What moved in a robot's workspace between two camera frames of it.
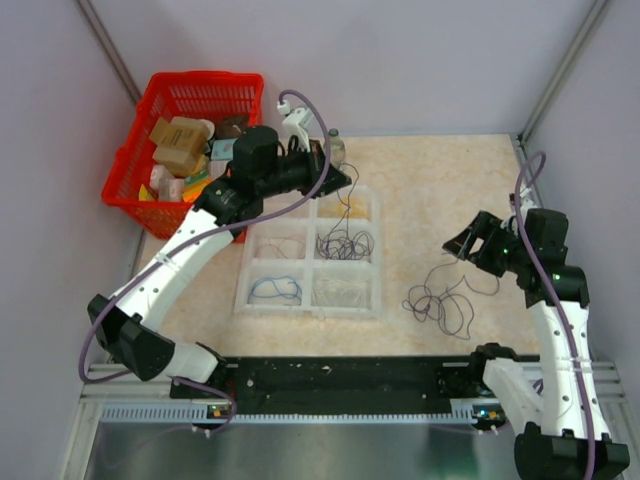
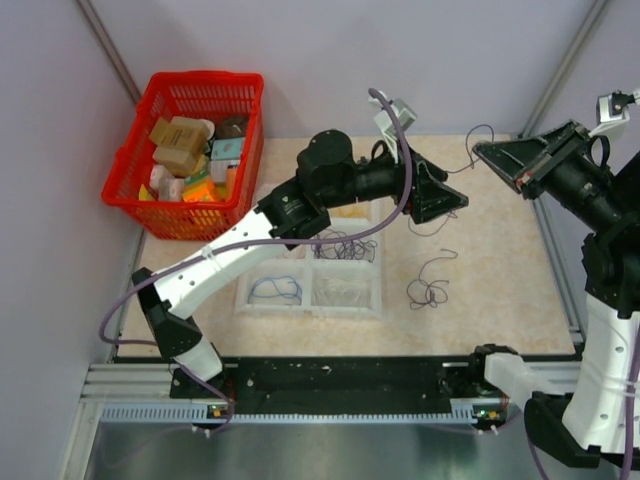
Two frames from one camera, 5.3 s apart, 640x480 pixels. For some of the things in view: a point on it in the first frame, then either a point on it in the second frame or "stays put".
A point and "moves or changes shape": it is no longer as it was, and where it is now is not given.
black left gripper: x=315 y=162 to x=428 y=198
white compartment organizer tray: x=321 y=261 stays put
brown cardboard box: x=181 y=142 stays put
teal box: x=222 y=149 stays put
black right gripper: x=486 y=226 to x=549 y=149
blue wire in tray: x=283 y=287 stays put
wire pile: x=452 y=310 moves or changes shape
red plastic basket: x=213 y=96 stays put
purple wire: x=341 y=243 to x=455 y=172
